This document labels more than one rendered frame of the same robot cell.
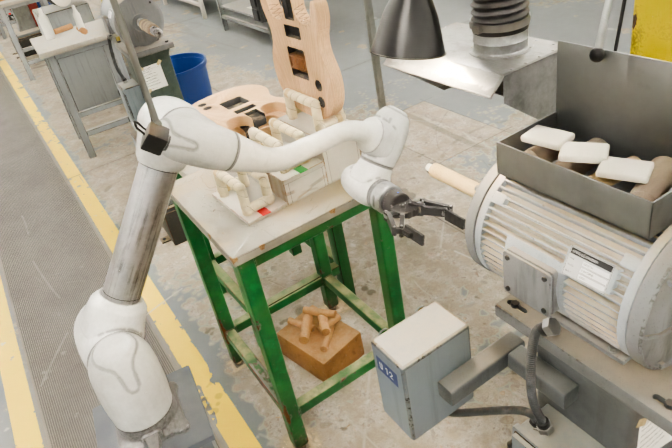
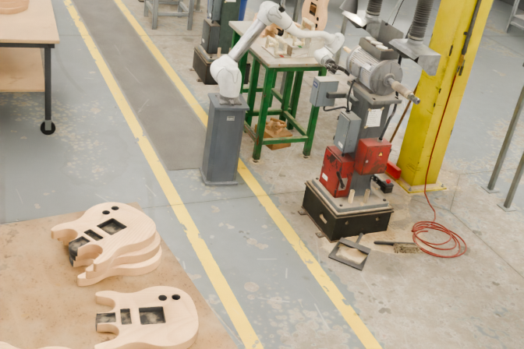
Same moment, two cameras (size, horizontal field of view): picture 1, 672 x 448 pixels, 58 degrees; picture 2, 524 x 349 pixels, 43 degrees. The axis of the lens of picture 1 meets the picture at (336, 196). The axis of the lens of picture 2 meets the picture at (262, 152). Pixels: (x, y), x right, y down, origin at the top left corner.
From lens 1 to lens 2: 3.84 m
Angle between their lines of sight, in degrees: 3
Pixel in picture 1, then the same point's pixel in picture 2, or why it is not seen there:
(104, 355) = (230, 68)
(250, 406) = not seen: hidden behind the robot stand
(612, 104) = (387, 36)
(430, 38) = (354, 8)
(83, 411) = (160, 125)
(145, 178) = (257, 23)
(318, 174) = (305, 51)
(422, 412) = (320, 99)
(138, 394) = (235, 84)
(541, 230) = (362, 58)
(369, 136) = (329, 39)
